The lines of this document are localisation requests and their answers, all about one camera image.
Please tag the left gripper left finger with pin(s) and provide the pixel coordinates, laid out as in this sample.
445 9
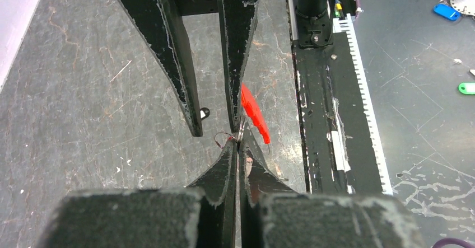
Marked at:
211 202

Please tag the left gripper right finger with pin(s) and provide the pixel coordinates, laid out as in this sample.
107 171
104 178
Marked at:
258 189

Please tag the key with black tag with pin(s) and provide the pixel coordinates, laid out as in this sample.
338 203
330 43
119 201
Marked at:
204 113

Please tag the green key tag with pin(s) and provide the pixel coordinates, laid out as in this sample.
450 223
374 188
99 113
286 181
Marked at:
467 88

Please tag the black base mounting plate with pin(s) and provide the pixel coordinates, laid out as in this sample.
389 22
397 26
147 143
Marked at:
337 149

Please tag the white toothed cable duct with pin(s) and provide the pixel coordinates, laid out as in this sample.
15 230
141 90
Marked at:
346 26

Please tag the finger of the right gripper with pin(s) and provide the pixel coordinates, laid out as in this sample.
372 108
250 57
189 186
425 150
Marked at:
162 28
238 22

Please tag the blue key tag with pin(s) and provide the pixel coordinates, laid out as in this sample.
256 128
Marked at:
446 12

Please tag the metal key organizer red handle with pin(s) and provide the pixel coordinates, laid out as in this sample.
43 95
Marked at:
252 111

